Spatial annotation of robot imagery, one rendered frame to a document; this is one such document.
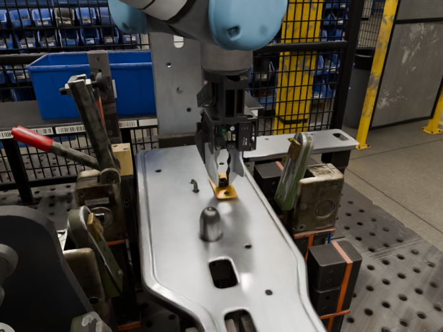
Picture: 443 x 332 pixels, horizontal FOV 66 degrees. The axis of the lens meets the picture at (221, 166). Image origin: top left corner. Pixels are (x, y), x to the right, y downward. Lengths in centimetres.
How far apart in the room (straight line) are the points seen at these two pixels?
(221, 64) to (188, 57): 33
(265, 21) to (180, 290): 32
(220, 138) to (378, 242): 66
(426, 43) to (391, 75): 40
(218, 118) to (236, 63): 8
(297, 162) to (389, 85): 279
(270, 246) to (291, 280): 7
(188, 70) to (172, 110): 10
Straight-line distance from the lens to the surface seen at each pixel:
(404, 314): 90
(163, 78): 81
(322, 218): 65
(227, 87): 48
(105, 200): 59
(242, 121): 50
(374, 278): 95
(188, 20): 31
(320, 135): 88
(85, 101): 53
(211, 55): 49
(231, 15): 29
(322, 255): 53
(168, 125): 85
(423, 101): 377
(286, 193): 59
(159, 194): 62
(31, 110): 105
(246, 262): 48
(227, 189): 62
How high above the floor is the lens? 134
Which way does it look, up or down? 29 degrees down
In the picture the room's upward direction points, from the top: straight up
